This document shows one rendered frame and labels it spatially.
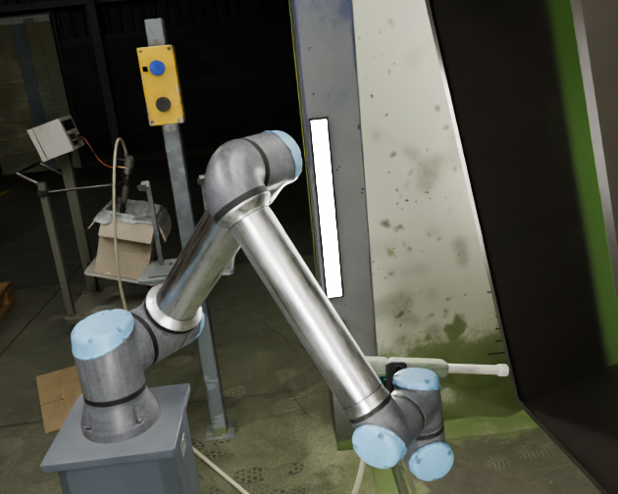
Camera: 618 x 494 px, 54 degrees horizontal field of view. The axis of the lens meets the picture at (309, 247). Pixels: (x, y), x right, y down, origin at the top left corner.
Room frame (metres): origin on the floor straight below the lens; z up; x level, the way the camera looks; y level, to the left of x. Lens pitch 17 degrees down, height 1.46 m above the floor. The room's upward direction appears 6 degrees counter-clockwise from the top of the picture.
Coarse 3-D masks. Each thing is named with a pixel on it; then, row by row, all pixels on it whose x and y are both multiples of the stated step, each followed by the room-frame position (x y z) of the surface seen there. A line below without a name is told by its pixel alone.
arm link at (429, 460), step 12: (420, 444) 1.03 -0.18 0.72; (432, 444) 1.02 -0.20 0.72; (444, 444) 1.03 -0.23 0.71; (408, 456) 1.04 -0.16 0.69; (420, 456) 1.01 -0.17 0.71; (432, 456) 1.02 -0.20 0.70; (444, 456) 1.02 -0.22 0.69; (408, 468) 1.04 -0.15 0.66; (420, 468) 1.01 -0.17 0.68; (432, 468) 1.02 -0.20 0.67; (444, 468) 1.02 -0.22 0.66; (432, 480) 1.02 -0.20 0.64
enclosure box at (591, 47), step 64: (448, 0) 1.52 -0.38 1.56; (512, 0) 1.54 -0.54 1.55; (576, 0) 0.93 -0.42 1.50; (448, 64) 1.51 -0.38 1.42; (512, 64) 1.54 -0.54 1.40; (576, 64) 1.56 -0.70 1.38; (512, 128) 1.54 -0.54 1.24; (576, 128) 1.56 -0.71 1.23; (512, 192) 1.54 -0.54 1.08; (576, 192) 1.56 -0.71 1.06; (512, 256) 1.54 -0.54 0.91; (576, 256) 1.56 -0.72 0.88; (512, 320) 1.54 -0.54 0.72; (576, 320) 1.57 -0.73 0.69; (512, 384) 1.54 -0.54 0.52; (576, 384) 1.54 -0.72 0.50; (576, 448) 1.30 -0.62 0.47
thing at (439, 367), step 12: (372, 360) 1.36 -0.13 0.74; (384, 360) 1.37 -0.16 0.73; (396, 360) 1.38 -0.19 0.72; (408, 360) 1.39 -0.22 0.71; (420, 360) 1.40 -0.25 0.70; (432, 360) 1.41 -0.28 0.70; (384, 372) 1.35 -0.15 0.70; (444, 372) 1.38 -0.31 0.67; (456, 372) 1.41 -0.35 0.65; (468, 372) 1.41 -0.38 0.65; (480, 372) 1.42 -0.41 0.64; (492, 372) 1.42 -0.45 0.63; (504, 372) 1.42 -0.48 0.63
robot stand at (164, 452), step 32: (160, 416) 1.36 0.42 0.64; (64, 448) 1.26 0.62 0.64; (96, 448) 1.25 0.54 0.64; (128, 448) 1.24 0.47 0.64; (160, 448) 1.22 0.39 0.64; (192, 448) 1.47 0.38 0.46; (64, 480) 1.23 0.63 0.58; (96, 480) 1.22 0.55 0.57; (128, 480) 1.22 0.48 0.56; (160, 480) 1.22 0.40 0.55; (192, 480) 1.40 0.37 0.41
